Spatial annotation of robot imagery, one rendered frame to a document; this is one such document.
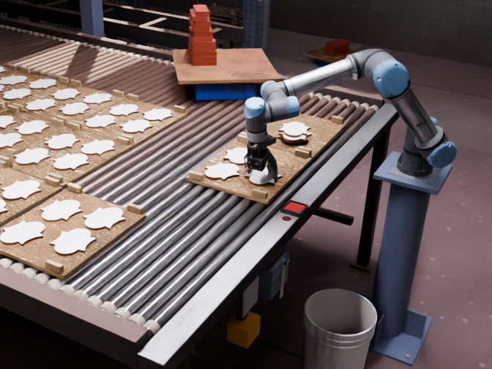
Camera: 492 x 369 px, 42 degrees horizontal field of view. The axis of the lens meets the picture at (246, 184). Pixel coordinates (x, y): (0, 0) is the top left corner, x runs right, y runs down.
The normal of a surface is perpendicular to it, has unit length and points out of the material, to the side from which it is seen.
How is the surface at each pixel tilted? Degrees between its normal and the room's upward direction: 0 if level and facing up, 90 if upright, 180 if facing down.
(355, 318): 87
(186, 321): 0
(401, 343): 0
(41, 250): 0
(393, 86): 87
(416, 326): 90
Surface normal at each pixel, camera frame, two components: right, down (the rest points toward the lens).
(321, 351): -0.62, 0.41
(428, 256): 0.04, -0.88
